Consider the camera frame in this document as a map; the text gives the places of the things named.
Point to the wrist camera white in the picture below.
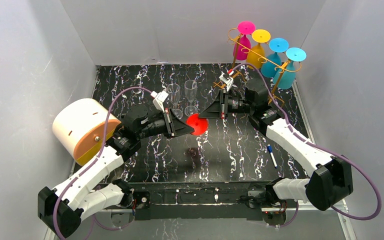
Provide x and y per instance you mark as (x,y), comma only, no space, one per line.
(159,99)
(226,80)

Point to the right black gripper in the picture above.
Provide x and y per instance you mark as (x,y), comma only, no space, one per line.
(225,105)

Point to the blue white marker pen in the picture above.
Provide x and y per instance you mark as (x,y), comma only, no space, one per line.
(270,151)

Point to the blue wine glass front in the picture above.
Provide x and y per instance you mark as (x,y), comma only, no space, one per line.
(285,78)

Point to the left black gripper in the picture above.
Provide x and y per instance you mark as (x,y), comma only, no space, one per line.
(171,123)

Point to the clear champagne flute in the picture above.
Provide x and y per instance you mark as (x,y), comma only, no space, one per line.
(174,94)
(190,88)

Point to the blue wine glass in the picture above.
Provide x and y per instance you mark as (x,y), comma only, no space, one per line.
(277,45)
(285,78)

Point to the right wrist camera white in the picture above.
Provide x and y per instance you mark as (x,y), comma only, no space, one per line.
(226,80)

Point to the blue wine glass rear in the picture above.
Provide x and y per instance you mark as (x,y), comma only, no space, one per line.
(277,45)

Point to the pink wine glass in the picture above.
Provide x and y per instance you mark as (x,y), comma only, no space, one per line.
(240,51)

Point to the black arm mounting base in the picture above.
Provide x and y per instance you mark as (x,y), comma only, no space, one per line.
(208,200)

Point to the red wine glass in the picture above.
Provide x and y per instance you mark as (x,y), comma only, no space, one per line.
(199,125)

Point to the yellow wine glass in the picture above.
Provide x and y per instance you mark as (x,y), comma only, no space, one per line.
(256,55)

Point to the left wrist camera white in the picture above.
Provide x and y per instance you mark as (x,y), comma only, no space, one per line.
(159,99)

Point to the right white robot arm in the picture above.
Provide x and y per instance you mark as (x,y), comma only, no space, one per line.
(330,178)

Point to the white orange cylinder spool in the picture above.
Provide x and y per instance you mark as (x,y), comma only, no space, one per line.
(80,129)

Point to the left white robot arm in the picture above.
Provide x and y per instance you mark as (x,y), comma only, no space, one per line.
(64,207)

